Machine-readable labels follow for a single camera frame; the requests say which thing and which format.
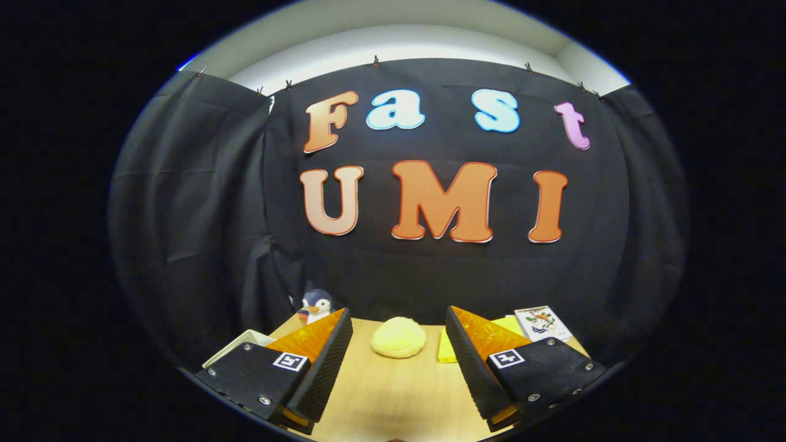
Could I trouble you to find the yellow bun plush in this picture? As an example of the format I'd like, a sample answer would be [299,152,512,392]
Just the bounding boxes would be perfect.
[371,316,427,359]

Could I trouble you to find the penguin plush toy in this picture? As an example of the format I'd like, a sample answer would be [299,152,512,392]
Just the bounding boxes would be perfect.
[298,289,335,325]

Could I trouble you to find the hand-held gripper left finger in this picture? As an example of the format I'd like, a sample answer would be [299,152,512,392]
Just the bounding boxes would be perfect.
[193,307,354,435]

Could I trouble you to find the beige fabric storage box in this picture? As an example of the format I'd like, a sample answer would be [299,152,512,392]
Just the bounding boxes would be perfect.
[201,329,277,369]

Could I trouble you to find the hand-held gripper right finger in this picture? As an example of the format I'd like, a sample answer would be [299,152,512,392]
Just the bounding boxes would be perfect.
[445,305,609,432]

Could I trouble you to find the yellow book red label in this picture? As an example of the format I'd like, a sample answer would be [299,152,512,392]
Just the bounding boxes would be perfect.
[437,315,524,364]

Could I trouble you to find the white illustrated book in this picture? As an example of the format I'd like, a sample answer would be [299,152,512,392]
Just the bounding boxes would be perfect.
[514,306,573,343]

